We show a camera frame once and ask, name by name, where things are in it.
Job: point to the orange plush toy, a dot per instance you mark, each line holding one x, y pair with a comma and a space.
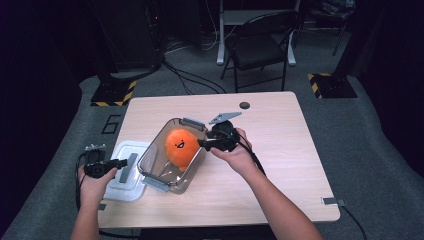
181, 148

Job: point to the white desk frame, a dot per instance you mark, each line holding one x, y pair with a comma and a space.
220, 40

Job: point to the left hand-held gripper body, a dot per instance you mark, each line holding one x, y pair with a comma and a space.
96, 166

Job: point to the clear storage box grey latches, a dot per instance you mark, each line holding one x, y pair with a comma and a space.
156, 166

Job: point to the black stand base striped tape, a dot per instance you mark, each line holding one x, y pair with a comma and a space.
111, 95
333, 86

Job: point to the dark table grommet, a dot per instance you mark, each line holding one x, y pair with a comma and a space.
244, 105

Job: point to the dark furniture with clutter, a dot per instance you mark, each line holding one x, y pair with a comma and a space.
336, 10

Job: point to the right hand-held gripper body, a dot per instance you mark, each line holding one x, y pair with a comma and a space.
225, 136

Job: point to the person's left hand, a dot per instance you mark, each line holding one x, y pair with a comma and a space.
93, 191

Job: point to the dark cabinet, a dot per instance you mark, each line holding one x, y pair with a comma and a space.
130, 33

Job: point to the person's right hand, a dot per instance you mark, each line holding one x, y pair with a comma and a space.
238, 160

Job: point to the black folding chair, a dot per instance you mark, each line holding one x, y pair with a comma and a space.
256, 50

